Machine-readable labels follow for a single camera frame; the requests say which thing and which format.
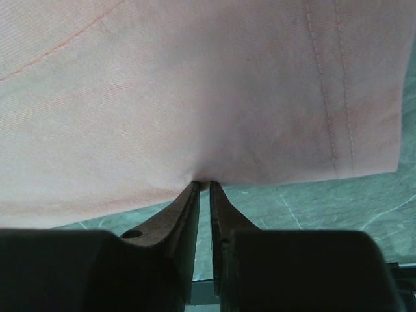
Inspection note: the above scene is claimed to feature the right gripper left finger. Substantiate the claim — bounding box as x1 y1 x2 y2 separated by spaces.
120 181 200 302

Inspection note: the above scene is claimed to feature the salmon pink t shirt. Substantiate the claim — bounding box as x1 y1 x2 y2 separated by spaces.
1 1 415 228

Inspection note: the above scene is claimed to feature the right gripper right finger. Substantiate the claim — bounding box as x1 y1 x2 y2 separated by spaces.
209 181 261 296

